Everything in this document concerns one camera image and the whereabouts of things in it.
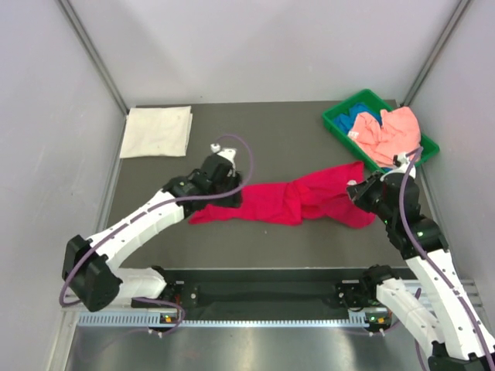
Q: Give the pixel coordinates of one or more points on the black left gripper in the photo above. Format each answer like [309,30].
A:
[233,202]

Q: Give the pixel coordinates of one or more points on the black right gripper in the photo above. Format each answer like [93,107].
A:
[357,192]

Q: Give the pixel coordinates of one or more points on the red t-shirt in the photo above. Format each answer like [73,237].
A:
[321,194]

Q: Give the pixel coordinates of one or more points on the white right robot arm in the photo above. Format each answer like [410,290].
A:
[448,331]

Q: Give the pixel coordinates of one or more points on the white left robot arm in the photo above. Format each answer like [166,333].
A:
[92,267]

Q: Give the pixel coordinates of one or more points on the salmon pink t-shirt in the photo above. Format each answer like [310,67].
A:
[398,132]

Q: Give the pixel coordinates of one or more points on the green plastic bin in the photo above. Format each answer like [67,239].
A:
[376,104]

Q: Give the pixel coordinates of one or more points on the blue t-shirt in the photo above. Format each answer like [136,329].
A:
[345,122]

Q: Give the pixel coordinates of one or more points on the folded white t-shirt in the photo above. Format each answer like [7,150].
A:
[156,132]

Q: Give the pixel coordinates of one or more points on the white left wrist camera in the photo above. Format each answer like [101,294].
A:
[224,152]

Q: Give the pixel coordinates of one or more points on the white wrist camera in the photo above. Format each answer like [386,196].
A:
[224,152]
[404,163]

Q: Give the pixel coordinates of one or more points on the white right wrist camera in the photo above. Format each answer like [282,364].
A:
[404,163]

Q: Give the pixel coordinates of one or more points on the aluminium frame rail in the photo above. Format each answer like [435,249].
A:
[469,287]

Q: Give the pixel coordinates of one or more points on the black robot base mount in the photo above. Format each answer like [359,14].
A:
[263,294]

